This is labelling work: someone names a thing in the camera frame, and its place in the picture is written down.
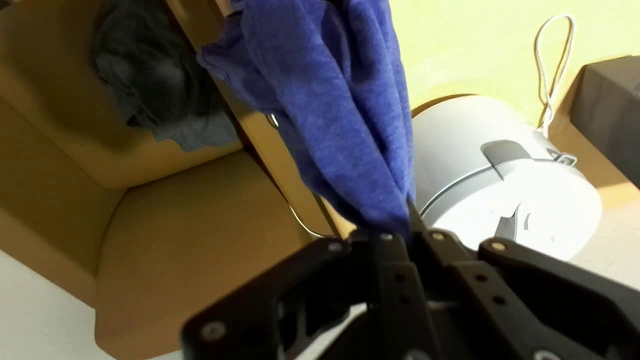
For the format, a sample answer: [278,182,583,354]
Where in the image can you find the blue t-shirt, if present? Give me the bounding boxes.
[196,0,417,237]

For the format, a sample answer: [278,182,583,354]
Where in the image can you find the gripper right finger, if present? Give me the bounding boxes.
[406,199,640,360]

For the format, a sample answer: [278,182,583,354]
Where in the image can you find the white cable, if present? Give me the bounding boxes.
[533,14,576,140]

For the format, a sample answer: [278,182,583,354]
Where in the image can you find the dark grey box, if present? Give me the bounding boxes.
[570,55,640,190]

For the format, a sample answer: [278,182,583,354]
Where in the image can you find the white round trash bin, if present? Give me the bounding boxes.
[411,95,603,262]

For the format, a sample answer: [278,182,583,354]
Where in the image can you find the dark grey cloth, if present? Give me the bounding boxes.
[90,0,240,153]

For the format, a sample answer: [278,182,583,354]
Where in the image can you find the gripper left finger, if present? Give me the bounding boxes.
[181,227,441,360]

